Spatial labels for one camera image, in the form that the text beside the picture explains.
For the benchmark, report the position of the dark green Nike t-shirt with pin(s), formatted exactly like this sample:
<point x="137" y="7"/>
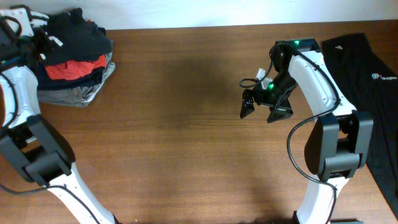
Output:
<point x="81" y="40"/>

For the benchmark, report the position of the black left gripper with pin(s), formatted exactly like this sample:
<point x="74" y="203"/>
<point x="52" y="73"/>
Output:
<point x="38" y="37"/>

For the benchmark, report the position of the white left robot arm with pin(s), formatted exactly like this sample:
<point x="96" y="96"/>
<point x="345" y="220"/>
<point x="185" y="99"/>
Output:
<point x="37" y="151"/>

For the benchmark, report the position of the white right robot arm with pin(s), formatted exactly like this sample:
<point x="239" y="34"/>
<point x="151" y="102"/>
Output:
<point x="339" y="142"/>

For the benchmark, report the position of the black garment with white logo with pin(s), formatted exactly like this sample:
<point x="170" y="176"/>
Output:
<point x="370" y="85"/>

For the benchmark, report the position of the navy folded garment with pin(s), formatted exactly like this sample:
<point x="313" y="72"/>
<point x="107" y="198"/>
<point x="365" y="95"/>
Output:
<point x="80" y="60"/>

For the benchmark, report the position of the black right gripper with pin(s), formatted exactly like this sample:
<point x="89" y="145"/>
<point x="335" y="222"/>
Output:
<point x="283" y="108"/>

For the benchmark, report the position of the red folded garment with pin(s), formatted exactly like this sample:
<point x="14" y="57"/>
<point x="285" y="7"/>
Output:
<point x="73" y="70"/>

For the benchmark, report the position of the grey folded garment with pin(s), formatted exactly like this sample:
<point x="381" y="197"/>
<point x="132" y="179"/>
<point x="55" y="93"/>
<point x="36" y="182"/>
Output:
<point x="77" y="93"/>

